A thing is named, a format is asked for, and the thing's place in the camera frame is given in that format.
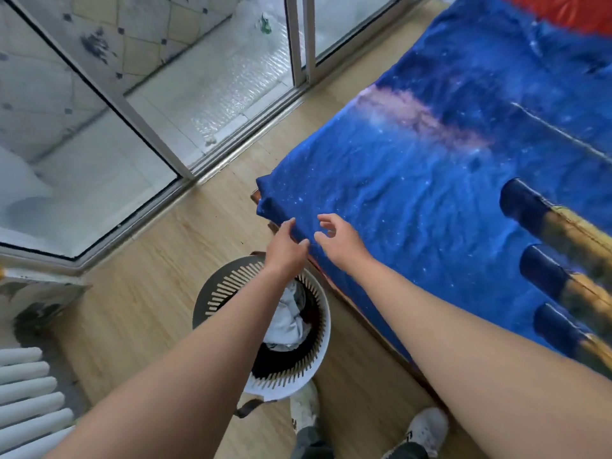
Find person's right hand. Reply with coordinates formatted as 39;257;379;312
314;213;375;276

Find person's left hand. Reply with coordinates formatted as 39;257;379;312
264;217;311;282

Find person's left forearm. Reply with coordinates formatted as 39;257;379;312
45;268;307;459

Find person's right forearm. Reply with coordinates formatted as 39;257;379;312
348;263;612;459

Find white garment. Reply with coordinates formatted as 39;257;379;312
264;281;312;352

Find white slatted laundry basket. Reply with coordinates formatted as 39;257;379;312
192;253;332;405

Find dark garment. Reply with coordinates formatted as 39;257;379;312
251;282;322;380

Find blue galaxy print bed sheet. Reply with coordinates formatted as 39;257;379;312
256;0;612;380

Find person's left white shoe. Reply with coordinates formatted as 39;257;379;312
290;379;320;434

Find person's white shoe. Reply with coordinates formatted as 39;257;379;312
382;407;449;459
290;379;320;434

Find aluminium sliding glass door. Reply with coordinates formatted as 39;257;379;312
0;0;431;275

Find person's grey trousers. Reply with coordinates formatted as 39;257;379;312
292;425;431;459

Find person's right white shoe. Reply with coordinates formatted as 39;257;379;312
382;407;449;459

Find white radiator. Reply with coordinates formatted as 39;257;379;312
0;347;77;459

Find red orange blanket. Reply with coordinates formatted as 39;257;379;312
499;0;612;38

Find wooden bed frame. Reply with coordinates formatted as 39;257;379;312
251;188;460;428

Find black basket strap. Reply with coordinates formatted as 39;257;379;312
233;398;265;419

